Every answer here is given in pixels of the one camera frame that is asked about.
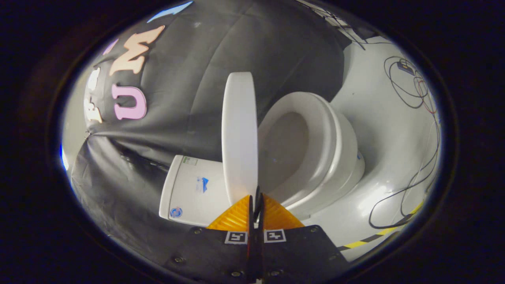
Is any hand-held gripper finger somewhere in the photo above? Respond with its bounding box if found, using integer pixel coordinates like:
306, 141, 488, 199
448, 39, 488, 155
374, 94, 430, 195
256, 194, 352, 284
164, 195, 256, 284

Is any white toilet lid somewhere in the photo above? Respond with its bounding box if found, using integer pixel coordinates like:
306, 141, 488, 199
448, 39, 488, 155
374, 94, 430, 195
222, 72, 259, 206

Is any white toilet with tank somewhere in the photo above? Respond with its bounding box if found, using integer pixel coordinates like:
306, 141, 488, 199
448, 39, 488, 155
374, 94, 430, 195
159, 92, 365, 228

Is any white toilet seat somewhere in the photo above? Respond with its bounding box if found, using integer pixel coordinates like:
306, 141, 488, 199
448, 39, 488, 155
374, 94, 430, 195
258, 92, 344, 206

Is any yellow black floor tape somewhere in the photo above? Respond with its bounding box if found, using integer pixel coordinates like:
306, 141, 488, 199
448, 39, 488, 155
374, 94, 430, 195
337, 201, 425, 251

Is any black backdrop cloth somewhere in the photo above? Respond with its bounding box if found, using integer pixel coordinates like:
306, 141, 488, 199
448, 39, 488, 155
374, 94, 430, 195
69, 0, 379, 277

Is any black floor cable tangle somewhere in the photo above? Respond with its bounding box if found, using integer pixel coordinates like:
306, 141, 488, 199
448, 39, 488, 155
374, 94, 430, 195
369, 55, 441, 229

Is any thin red cable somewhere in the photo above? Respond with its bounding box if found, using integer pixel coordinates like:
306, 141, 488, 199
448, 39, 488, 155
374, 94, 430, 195
413, 77, 439, 115

